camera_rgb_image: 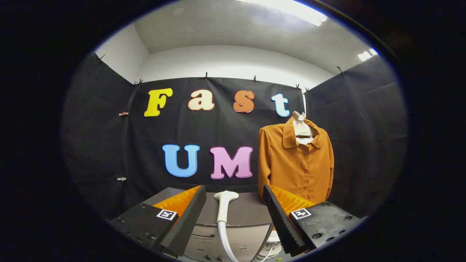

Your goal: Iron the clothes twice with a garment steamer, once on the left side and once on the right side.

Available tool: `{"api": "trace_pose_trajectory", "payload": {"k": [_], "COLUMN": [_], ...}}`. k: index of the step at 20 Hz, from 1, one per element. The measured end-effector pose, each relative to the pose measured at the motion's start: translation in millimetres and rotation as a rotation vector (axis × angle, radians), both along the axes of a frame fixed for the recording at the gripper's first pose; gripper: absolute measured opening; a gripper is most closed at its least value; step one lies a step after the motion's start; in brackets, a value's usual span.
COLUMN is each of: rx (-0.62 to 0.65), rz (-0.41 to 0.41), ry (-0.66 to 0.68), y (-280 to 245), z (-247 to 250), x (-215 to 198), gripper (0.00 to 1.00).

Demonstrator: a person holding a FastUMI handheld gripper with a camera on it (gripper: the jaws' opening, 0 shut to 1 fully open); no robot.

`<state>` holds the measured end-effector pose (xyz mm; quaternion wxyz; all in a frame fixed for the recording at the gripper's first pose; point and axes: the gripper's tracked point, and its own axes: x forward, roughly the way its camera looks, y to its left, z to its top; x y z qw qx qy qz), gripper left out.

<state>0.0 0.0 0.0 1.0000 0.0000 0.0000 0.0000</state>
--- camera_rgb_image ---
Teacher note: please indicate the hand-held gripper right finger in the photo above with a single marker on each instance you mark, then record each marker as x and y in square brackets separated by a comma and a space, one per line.
[279, 222]

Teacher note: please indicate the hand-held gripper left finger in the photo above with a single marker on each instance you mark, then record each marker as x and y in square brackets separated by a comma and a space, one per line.
[189, 222]

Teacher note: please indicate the orange button-up shirt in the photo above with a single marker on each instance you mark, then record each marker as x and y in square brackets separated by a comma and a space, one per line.
[291, 167]

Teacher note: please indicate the white steamer base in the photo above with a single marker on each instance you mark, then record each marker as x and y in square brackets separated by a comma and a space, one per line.
[270, 249]

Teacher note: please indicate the white mannequin torso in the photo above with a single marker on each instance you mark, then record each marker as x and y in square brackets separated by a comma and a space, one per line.
[302, 127]

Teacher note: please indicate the row of black clips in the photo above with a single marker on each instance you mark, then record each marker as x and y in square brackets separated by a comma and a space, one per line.
[206, 75]

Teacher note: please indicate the small ceiling light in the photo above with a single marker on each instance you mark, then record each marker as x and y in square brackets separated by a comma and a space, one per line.
[367, 54]

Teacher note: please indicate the long ceiling light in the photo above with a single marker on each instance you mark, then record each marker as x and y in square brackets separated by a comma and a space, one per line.
[287, 10]

